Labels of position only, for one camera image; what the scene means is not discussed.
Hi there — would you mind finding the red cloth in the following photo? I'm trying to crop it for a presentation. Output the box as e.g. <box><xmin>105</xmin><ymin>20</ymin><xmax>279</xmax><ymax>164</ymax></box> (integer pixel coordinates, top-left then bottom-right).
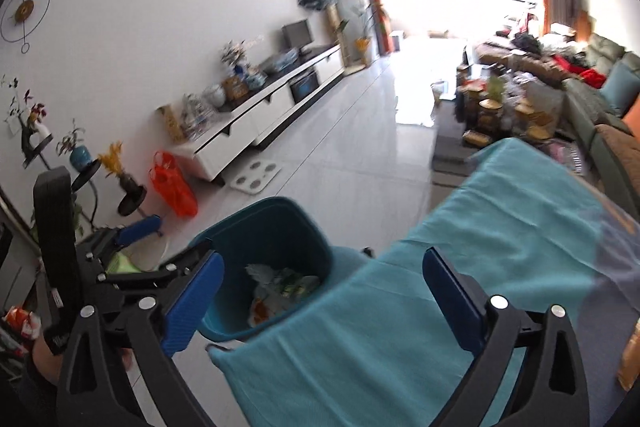
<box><xmin>575</xmin><ymin>68</ymin><xmax>608</xmax><ymax>90</ymax></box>

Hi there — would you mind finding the red white snack packet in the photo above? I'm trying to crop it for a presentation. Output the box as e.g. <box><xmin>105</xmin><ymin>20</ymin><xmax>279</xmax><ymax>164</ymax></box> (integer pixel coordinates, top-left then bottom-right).
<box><xmin>2</xmin><ymin>306</ymin><xmax>42</xmax><ymax>343</ymax></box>

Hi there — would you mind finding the cluttered coffee table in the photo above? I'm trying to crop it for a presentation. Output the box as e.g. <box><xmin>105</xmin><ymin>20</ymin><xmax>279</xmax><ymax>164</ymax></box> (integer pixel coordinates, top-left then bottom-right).
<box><xmin>432</xmin><ymin>62</ymin><xmax>586</xmax><ymax>172</ymax></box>

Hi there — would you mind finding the white bathroom scale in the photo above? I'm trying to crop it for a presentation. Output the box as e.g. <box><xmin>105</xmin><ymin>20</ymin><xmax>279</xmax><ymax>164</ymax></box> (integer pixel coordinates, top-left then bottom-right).
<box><xmin>229</xmin><ymin>161</ymin><xmax>282</xmax><ymax>195</ymax></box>

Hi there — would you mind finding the green sofa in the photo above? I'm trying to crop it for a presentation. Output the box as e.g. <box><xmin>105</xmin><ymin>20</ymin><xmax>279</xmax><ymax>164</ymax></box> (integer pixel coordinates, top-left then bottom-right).
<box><xmin>560</xmin><ymin>32</ymin><xmax>640</xmax><ymax>198</ymax></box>

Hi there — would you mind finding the teal plastic bin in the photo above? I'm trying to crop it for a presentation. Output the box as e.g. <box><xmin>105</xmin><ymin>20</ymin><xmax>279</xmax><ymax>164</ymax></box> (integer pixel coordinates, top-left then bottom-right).
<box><xmin>192</xmin><ymin>197</ymin><xmax>373</xmax><ymax>342</ymax></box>

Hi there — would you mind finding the blue vase with white flowers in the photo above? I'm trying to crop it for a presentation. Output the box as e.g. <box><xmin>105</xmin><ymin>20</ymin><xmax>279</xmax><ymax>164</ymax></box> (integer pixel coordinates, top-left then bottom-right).
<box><xmin>220</xmin><ymin>39</ymin><xmax>266</xmax><ymax>78</ymax></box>

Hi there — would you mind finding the dark vase with yellow flowers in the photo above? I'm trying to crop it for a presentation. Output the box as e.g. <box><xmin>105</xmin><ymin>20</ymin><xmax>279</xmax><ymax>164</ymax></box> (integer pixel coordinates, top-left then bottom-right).
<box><xmin>97</xmin><ymin>141</ymin><xmax>136</xmax><ymax>192</ymax></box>

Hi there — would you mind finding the orange peel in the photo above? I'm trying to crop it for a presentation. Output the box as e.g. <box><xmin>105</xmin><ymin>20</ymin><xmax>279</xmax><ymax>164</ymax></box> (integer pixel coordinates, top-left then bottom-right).
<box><xmin>250</xmin><ymin>299</ymin><xmax>273</xmax><ymax>325</ymax></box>

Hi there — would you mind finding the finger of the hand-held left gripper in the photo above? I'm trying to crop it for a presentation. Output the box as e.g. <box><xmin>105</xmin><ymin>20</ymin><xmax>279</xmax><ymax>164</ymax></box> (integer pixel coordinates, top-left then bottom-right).
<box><xmin>107</xmin><ymin>215</ymin><xmax>163</xmax><ymax>258</ymax></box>
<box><xmin>102</xmin><ymin>239</ymin><xmax>216</xmax><ymax>304</ymax></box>

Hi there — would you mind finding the tall leafy potted plant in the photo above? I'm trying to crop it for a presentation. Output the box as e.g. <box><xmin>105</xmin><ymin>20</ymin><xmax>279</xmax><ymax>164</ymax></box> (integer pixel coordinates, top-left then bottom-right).
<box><xmin>340</xmin><ymin>0</ymin><xmax>388</xmax><ymax>60</ymax></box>

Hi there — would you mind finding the green plastic wrapper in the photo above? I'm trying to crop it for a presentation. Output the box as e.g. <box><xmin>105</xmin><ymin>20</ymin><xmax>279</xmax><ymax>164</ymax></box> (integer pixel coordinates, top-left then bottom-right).
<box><xmin>272</xmin><ymin>268</ymin><xmax>321</xmax><ymax>295</ymax></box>

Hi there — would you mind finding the gold snack bag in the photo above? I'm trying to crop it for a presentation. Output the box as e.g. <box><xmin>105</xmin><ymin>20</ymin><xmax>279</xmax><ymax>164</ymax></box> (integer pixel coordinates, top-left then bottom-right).
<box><xmin>617</xmin><ymin>322</ymin><xmax>640</xmax><ymax>390</ymax></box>

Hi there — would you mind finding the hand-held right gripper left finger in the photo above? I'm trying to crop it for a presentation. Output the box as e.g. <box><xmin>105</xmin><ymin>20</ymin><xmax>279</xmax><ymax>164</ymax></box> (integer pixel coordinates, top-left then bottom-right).
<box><xmin>56</xmin><ymin>251</ymin><xmax>226</xmax><ymax>427</ymax></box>

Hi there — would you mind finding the round metal wall clock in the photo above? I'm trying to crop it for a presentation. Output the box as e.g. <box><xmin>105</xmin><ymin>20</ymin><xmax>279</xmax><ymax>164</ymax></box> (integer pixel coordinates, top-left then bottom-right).
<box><xmin>0</xmin><ymin>0</ymin><xmax>51</xmax><ymax>54</ymax></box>

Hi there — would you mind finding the white tissue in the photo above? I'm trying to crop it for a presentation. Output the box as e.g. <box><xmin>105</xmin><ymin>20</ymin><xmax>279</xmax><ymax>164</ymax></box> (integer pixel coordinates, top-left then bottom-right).
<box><xmin>245</xmin><ymin>263</ymin><xmax>281</xmax><ymax>303</ymax></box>

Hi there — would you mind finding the orange cushion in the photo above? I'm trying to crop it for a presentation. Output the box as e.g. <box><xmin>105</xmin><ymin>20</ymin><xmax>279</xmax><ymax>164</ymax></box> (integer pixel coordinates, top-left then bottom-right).
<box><xmin>620</xmin><ymin>99</ymin><xmax>640</xmax><ymax>132</ymax></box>

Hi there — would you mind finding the black monitor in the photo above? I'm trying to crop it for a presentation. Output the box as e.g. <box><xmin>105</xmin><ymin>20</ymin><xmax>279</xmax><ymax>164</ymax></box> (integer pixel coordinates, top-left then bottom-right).
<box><xmin>281</xmin><ymin>20</ymin><xmax>314</xmax><ymax>52</ymax></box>

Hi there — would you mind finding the black tiered plant stand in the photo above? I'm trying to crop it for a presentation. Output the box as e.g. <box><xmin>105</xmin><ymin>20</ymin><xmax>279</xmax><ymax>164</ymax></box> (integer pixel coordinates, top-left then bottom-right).
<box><xmin>20</xmin><ymin>117</ymin><xmax>148</xmax><ymax>218</ymax></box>

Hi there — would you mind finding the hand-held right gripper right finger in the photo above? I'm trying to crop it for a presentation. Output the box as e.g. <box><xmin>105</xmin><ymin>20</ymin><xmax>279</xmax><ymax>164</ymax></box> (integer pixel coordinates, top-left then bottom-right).
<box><xmin>417</xmin><ymin>248</ymin><xmax>592</xmax><ymax>427</ymax></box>

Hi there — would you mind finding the teal purple printed blanket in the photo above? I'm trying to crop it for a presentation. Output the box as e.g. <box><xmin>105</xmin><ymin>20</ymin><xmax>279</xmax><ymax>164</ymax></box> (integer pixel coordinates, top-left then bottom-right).
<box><xmin>207</xmin><ymin>138</ymin><xmax>640</xmax><ymax>427</ymax></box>

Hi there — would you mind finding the blue vase with plant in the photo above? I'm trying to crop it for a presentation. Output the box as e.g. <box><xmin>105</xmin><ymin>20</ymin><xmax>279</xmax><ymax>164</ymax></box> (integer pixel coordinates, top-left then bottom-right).
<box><xmin>56</xmin><ymin>119</ymin><xmax>93</xmax><ymax>170</ymax></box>

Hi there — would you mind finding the blue cushion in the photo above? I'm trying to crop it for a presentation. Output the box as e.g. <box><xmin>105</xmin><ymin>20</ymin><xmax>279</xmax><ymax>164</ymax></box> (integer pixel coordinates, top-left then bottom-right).
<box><xmin>597</xmin><ymin>61</ymin><xmax>640</xmax><ymax>118</ymax></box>

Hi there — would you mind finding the orange plastic bag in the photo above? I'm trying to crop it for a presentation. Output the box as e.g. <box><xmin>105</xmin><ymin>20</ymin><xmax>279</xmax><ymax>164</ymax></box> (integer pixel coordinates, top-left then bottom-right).
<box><xmin>149</xmin><ymin>151</ymin><xmax>198</xmax><ymax>219</ymax></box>

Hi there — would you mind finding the person's left hand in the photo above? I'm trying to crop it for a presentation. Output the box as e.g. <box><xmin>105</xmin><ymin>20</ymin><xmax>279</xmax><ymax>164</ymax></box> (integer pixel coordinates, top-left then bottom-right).
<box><xmin>32</xmin><ymin>334</ymin><xmax>68</xmax><ymax>385</ymax></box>

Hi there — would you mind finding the white black tv cabinet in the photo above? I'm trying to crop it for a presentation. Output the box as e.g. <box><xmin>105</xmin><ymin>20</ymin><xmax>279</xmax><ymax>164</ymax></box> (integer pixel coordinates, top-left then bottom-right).
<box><xmin>170</xmin><ymin>44</ymin><xmax>346</xmax><ymax>182</ymax></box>

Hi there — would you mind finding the brown sofa blanket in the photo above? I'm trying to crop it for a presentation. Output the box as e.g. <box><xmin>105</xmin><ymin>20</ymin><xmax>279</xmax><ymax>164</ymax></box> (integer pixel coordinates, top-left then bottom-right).
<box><xmin>592</xmin><ymin>123</ymin><xmax>640</xmax><ymax>188</ymax></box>

